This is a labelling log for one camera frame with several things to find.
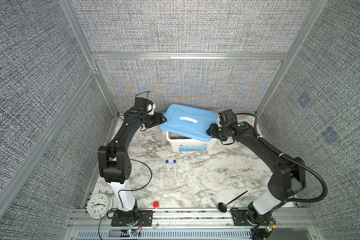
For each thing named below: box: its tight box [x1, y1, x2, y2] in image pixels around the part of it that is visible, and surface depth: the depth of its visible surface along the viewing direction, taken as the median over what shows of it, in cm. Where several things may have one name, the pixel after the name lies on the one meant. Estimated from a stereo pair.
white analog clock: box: [87, 189, 114, 220], surface depth 75 cm
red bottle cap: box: [153, 201, 160, 209], surface depth 78 cm
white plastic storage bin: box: [162, 130, 218, 152], surface depth 92 cm
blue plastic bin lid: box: [159, 103, 218, 142], surface depth 92 cm
